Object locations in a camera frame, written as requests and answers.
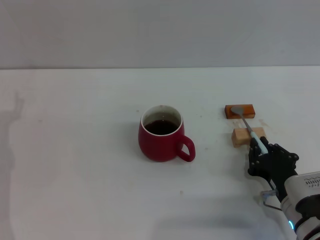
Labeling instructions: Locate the light wooden notched block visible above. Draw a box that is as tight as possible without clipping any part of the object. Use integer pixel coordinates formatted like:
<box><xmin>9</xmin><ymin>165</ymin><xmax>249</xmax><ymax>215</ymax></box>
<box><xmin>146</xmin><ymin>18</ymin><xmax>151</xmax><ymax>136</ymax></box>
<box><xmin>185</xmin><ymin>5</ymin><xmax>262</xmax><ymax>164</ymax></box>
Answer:
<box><xmin>231</xmin><ymin>126</ymin><xmax>266</xmax><ymax>149</ymax></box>

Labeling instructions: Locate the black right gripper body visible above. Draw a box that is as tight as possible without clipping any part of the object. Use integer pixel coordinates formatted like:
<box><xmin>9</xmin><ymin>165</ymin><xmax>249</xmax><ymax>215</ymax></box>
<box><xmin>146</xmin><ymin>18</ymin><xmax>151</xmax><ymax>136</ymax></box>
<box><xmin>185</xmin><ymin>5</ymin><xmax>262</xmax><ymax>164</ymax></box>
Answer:
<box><xmin>247</xmin><ymin>153</ymin><xmax>299</xmax><ymax>199</ymax></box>

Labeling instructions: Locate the silver connector with gray cable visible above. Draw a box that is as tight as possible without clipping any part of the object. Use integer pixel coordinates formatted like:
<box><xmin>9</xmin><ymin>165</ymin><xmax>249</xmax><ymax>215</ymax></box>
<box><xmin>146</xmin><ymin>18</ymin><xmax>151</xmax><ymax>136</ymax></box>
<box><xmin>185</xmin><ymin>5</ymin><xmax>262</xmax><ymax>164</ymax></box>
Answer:
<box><xmin>260</xmin><ymin>189</ymin><xmax>282</xmax><ymax>211</ymax></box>

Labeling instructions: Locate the dark coffee liquid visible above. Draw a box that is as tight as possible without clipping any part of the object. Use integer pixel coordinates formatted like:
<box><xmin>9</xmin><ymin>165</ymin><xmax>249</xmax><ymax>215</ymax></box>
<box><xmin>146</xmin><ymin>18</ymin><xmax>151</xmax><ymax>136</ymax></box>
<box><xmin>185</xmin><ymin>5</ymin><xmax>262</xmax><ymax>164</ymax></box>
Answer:
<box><xmin>144</xmin><ymin>119</ymin><xmax>180</xmax><ymax>136</ymax></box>

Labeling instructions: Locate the red ceramic cup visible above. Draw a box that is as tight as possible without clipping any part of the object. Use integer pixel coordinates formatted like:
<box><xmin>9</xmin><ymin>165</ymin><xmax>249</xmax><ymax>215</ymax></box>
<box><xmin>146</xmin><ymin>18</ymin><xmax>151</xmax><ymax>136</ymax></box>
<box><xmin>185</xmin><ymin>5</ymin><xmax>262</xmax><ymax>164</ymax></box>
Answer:
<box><xmin>138</xmin><ymin>104</ymin><xmax>196</xmax><ymax>163</ymax></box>

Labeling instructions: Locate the dark brown wooden block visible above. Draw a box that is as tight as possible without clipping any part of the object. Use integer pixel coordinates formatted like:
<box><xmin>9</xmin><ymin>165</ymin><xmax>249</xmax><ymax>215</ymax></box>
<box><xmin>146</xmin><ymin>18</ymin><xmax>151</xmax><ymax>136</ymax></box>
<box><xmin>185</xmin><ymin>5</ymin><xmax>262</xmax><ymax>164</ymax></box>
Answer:
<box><xmin>224</xmin><ymin>104</ymin><xmax>256</xmax><ymax>120</ymax></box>

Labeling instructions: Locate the blue handled metal spoon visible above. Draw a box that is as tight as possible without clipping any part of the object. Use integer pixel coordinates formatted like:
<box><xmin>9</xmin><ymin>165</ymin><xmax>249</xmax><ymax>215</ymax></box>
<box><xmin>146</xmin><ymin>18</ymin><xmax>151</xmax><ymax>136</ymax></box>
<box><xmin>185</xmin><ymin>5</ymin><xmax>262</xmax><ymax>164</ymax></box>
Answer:
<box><xmin>230</xmin><ymin>106</ymin><xmax>269</xmax><ymax>155</ymax></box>

